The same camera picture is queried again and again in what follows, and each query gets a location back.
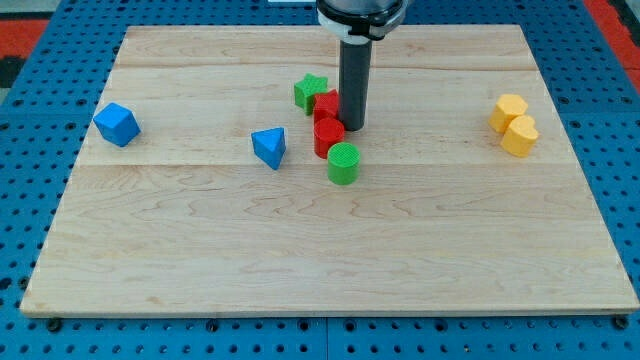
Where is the yellow heart block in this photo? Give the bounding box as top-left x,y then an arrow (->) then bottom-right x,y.
500,115 -> 539,158

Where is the blue cube block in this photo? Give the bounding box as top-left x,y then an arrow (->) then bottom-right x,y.
93,103 -> 141,147

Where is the green cylinder block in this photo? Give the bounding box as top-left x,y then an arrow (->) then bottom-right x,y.
327,142 -> 360,185

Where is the green star block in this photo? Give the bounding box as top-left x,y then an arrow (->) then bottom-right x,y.
293,73 -> 328,116

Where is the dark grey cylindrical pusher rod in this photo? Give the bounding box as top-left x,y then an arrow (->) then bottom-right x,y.
338,42 -> 372,132

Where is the yellow hexagon block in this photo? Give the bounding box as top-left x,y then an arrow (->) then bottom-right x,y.
488,94 -> 528,133

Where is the wooden board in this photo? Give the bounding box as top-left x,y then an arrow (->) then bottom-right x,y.
21,25 -> 639,318

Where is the red star block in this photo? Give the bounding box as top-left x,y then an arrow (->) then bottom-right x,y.
313,89 -> 339,122

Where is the blue triangle block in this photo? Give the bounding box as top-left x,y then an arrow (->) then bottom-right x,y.
251,127 -> 286,170

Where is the red cylinder block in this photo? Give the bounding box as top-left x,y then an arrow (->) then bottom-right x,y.
313,118 -> 345,159

